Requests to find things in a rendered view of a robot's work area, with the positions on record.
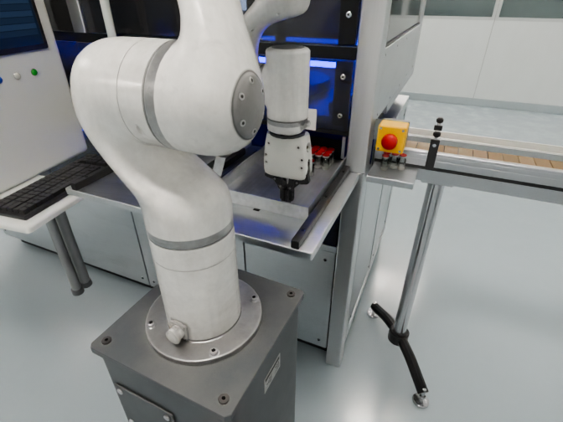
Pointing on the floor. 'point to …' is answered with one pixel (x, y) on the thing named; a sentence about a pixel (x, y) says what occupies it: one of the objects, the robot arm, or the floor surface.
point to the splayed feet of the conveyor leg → (404, 354)
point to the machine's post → (358, 163)
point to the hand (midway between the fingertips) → (286, 194)
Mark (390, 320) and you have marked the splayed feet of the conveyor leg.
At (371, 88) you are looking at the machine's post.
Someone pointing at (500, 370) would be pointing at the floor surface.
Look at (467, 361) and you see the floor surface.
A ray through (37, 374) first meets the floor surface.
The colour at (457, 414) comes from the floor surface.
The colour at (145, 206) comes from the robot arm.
